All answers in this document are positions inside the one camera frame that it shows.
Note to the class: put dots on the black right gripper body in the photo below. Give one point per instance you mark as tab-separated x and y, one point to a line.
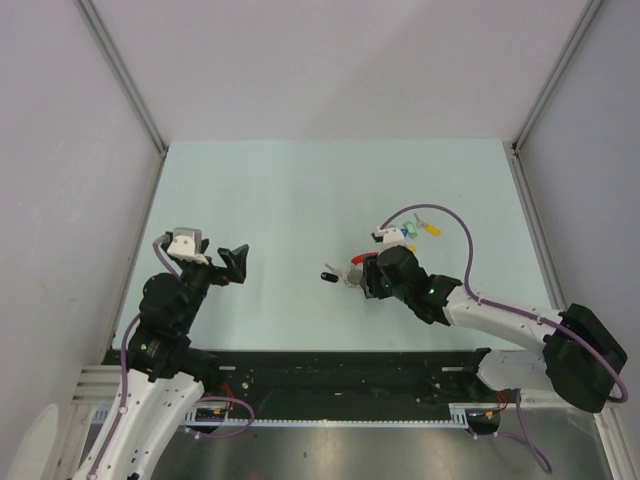
377	283

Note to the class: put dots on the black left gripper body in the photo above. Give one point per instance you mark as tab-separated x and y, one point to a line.
199	276

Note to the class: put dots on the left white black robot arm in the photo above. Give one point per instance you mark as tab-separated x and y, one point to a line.
161	375

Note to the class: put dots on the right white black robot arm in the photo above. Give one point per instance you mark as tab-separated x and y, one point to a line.
569	352

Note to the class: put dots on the green key tag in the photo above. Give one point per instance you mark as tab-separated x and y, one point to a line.
410	228

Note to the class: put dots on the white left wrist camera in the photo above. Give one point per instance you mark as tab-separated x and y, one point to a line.
184	244

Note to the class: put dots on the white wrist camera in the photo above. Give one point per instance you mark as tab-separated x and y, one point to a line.
388	237
184	244

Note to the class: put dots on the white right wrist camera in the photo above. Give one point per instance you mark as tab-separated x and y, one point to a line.
388	237

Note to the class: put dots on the black mounting base plate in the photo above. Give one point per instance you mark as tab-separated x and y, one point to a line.
351	385

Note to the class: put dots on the white slotted cable duct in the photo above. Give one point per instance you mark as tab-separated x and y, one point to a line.
454	417

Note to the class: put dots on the aluminium right side rail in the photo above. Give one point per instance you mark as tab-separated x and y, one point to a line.
551	279

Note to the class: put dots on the aluminium left corner post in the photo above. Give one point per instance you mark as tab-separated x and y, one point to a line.
114	60

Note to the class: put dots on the aluminium corner post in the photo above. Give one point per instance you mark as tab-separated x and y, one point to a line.
571	47
114	60

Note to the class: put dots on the aluminium right corner post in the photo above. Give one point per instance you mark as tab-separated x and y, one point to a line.
571	47

